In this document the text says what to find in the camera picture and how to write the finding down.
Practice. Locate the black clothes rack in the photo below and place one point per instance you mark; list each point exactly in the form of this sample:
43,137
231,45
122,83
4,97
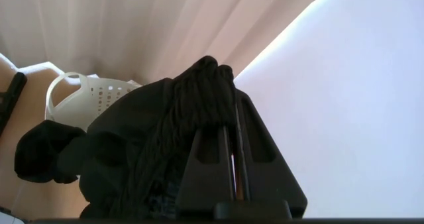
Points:
11,91

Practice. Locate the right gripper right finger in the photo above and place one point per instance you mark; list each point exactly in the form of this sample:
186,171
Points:
271,187

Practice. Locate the black shorts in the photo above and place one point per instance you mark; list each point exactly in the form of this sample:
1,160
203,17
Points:
139,134

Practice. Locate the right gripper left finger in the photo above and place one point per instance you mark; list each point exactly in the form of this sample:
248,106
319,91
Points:
205,184

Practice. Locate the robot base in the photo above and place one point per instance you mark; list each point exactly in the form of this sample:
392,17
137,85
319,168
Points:
8,219

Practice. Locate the beige curtain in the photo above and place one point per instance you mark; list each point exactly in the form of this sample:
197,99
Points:
149,25

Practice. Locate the white laundry basket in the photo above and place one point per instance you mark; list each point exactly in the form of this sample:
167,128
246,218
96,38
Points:
83,108

